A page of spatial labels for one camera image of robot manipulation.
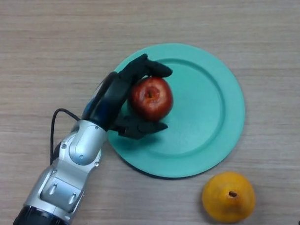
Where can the green round plate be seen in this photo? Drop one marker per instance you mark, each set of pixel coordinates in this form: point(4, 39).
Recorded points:
point(196, 124)

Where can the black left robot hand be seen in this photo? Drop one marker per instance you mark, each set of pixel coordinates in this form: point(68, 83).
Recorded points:
point(111, 98)

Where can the red apple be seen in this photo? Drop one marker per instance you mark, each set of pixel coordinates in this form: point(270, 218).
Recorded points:
point(152, 105)

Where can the yellow pear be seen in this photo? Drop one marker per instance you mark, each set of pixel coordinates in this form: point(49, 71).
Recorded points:
point(225, 204)

